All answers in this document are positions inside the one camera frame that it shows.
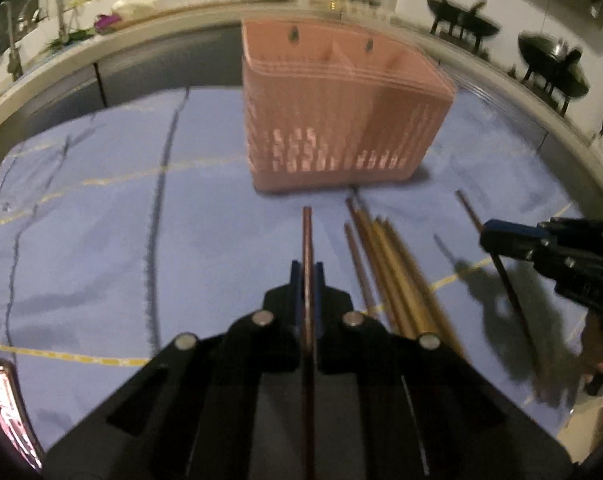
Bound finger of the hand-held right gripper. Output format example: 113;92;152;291
535;216;603;262
479;218;573;282

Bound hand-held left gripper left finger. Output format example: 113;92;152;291
42;260;311;480

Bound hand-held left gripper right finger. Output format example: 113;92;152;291
314;261;577;480

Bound dark red chopstick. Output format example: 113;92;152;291
454;189;547;388
301;207;316;480

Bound pink plastic utensil basket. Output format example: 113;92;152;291
240;17;458;195

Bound person's right hand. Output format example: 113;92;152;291
580;311;603;387

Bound gas stove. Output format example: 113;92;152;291
421;20;589;123

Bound black wok with lid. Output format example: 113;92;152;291
515;31;593;117

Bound blue checked tablecloth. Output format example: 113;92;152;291
0;85;603;480

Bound smartphone with lit screen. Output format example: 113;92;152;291
0;359;45;472

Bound white plastic bag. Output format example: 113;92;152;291
110;0;156;19

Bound purple vegetable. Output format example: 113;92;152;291
94;12;123;34

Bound green vegetables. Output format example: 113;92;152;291
42;29;91;52

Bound metal kitchen faucet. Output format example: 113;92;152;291
0;1;26;82
22;0;68;47

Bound black wok with handle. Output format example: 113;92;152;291
417;0;503;52

